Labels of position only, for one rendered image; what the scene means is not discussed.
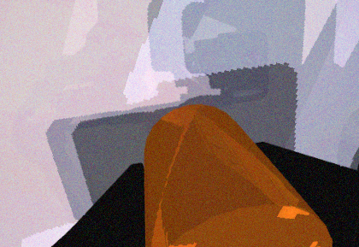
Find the orange cylinder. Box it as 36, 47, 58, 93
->
144, 104, 333, 247

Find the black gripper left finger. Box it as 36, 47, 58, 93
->
51, 163, 145, 247

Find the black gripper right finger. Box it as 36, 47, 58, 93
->
255, 142, 359, 247

